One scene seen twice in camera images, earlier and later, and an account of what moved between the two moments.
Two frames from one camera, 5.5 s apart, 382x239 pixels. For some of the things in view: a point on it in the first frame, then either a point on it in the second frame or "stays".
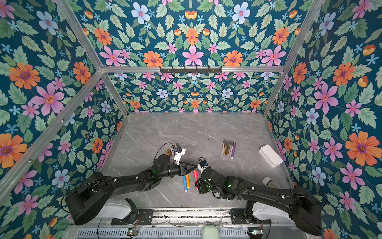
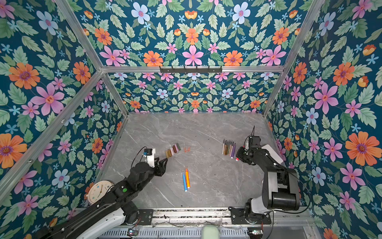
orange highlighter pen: (188, 181) stays
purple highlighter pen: (234, 151) stays
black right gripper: (200, 183) to (239, 154)
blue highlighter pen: (184, 179) stays
